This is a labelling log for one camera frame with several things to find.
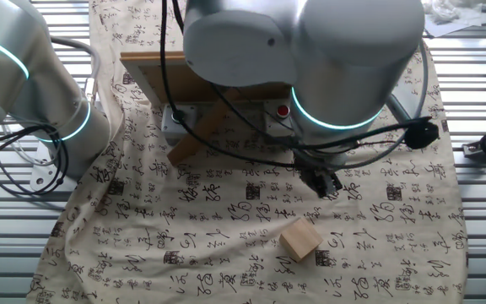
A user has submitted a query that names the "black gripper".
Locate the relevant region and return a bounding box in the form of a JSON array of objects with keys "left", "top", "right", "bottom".
[{"left": 295, "top": 155, "right": 344, "bottom": 199}]

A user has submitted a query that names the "light wooden block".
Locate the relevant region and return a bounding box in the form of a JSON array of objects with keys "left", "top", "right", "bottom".
[{"left": 278, "top": 217, "right": 324, "bottom": 263}]

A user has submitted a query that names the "grey push-button box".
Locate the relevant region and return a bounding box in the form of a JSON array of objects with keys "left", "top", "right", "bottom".
[{"left": 160, "top": 99, "right": 299, "bottom": 147}]

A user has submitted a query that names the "beige calligraphy print cloth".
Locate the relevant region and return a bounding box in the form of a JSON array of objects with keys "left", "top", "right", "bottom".
[{"left": 25, "top": 0, "right": 470, "bottom": 304}]

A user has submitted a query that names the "crumpled white tissue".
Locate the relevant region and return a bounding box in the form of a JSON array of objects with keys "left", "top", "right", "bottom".
[{"left": 422, "top": 0, "right": 466, "bottom": 23}]

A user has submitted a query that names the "white paper sheet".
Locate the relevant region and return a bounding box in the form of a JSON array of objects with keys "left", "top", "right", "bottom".
[{"left": 423, "top": 7, "right": 486, "bottom": 38}]

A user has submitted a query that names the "silver base mounting plate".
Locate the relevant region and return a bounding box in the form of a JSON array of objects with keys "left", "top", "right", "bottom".
[{"left": 29, "top": 141, "right": 66, "bottom": 192}]

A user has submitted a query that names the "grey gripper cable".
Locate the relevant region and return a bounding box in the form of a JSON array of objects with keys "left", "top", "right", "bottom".
[{"left": 331, "top": 40, "right": 430, "bottom": 170}]

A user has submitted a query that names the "wooden picture frame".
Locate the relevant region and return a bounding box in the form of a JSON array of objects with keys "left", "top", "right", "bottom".
[{"left": 119, "top": 51, "right": 294, "bottom": 168}]

